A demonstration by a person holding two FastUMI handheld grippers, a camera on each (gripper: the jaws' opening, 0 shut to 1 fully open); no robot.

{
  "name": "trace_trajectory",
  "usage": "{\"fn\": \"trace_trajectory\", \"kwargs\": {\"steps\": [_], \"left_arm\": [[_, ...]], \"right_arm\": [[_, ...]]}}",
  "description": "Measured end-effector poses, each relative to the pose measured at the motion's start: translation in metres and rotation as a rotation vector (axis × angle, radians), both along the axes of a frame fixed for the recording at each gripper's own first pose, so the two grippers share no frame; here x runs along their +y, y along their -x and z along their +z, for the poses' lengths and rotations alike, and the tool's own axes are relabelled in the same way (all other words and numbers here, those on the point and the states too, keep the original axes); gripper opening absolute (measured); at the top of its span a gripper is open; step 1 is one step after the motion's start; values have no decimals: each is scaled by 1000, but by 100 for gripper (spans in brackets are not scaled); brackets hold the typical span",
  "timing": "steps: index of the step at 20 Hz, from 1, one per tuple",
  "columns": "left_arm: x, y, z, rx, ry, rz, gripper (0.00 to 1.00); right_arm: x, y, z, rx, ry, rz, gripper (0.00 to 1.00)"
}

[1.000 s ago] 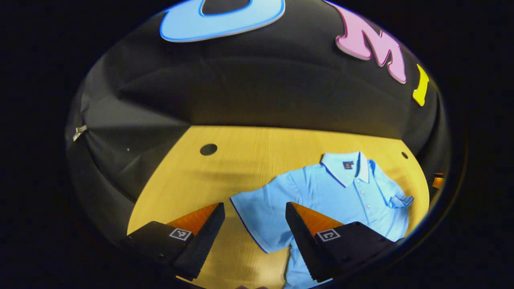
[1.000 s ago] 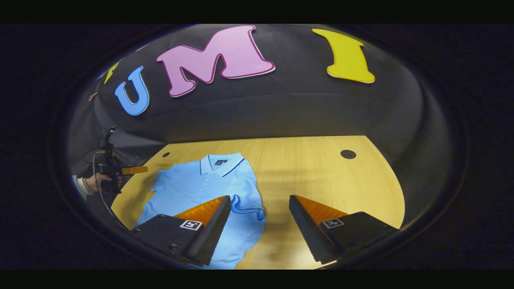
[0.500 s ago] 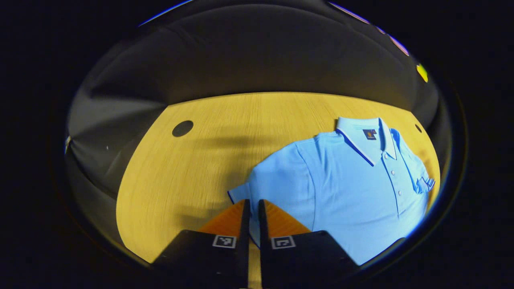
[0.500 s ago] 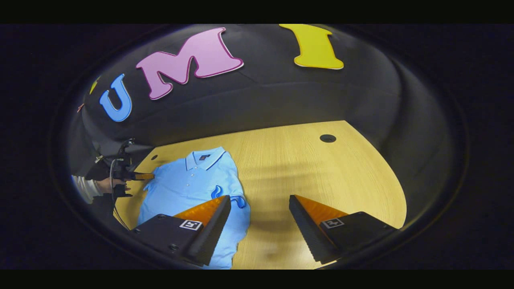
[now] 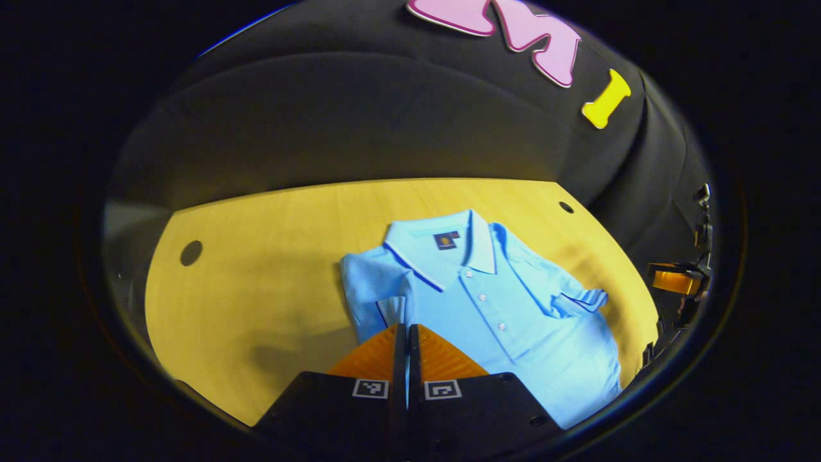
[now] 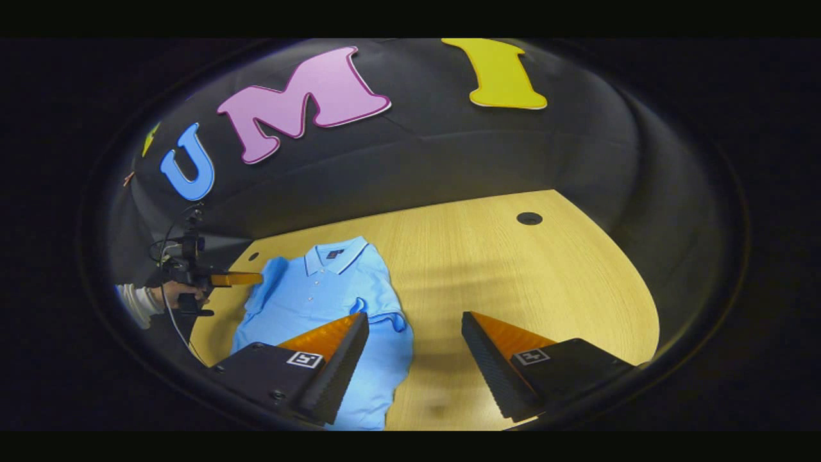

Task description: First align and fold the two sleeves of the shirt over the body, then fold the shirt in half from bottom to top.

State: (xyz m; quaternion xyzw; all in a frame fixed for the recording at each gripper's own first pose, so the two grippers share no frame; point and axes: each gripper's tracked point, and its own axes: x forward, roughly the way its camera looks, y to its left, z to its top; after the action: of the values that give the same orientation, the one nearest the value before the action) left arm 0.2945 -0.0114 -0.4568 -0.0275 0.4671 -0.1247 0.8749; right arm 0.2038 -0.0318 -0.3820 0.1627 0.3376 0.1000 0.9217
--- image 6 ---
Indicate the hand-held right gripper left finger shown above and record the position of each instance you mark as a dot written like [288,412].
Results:
[340,369]

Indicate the orange cloth clip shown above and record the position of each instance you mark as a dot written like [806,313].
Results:
[128,178]

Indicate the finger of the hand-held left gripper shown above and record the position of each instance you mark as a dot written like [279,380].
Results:
[237,279]

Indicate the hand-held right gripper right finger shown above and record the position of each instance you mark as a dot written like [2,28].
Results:
[490,366]

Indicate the light blue T-shirt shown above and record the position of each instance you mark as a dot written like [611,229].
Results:
[308,295]

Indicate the large black table grommet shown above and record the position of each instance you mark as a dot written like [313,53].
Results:
[529,218]

